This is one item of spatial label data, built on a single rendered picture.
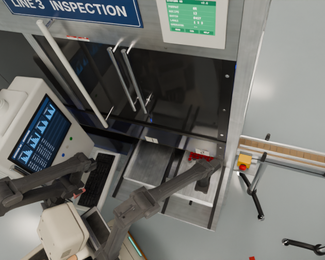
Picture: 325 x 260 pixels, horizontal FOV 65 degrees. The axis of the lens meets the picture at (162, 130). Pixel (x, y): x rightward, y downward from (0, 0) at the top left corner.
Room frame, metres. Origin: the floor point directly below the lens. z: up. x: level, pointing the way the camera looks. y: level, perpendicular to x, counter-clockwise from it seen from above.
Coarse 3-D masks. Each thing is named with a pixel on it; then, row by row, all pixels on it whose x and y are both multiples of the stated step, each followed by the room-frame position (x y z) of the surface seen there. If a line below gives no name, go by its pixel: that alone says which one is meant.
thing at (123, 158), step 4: (252, 84) 1.17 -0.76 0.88; (248, 104) 1.29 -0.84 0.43; (244, 120) 0.93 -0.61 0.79; (96, 148) 1.20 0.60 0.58; (100, 148) 1.18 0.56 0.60; (92, 152) 1.26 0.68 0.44; (112, 152) 1.11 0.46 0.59; (92, 156) 1.29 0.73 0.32; (124, 156) 1.05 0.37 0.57; (120, 160) 1.10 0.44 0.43; (124, 160) 1.07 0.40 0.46; (120, 164) 1.12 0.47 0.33; (120, 168) 1.14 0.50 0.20; (232, 172) 0.68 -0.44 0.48
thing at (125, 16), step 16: (16, 0) 1.06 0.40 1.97; (32, 0) 1.02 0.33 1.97; (48, 0) 0.97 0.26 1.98; (64, 0) 0.93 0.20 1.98; (80, 0) 0.89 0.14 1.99; (96, 0) 0.86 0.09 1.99; (112, 0) 0.82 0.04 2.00; (128, 0) 0.79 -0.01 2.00; (32, 16) 1.05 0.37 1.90; (48, 16) 1.00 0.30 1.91; (64, 16) 0.95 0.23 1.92; (80, 16) 0.91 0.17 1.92; (96, 16) 0.87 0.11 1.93; (112, 16) 0.83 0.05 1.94; (128, 16) 0.80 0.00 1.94
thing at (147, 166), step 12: (144, 144) 0.92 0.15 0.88; (156, 144) 0.89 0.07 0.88; (132, 156) 0.84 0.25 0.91; (144, 156) 0.83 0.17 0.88; (156, 156) 0.80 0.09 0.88; (168, 156) 0.78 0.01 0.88; (132, 168) 0.77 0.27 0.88; (144, 168) 0.74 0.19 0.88; (156, 168) 0.72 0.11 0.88; (132, 180) 0.68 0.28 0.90; (144, 180) 0.66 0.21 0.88; (156, 180) 0.64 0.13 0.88
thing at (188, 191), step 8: (184, 152) 0.76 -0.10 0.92; (184, 160) 0.72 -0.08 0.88; (192, 160) 0.70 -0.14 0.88; (184, 168) 0.66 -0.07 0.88; (216, 176) 0.55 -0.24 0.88; (192, 184) 0.54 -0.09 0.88; (216, 184) 0.50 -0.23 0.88; (176, 192) 0.51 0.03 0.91; (184, 192) 0.51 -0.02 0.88; (192, 192) 0.49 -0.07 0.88; (200, 192) 0.48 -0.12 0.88; (208, 192) 0.46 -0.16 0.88; (200, 200) 0.43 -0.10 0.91; (208, 200) 0.42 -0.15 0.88
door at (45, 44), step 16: (48, 48) 1.09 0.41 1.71; (64, 48) 1.03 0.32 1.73; (80, 48) 0.98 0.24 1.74; (96, 48) 0.93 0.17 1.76; (112, 48) 0.88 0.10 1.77; (80, 64) 1.01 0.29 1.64; (96, 64) 0.95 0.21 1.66; (112, 64) 0.90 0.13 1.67; (80, 80) 1.04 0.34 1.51; (96, 80) 0.98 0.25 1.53; (112, 80) 0.93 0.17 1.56; (128, 80) 0.87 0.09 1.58; (80, 96) 1.09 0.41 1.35; (96, 96) 1.02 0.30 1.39; (112, 96) 0.95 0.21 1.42; (112, 112) 0.99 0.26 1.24; (128, 112) 0.92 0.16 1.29
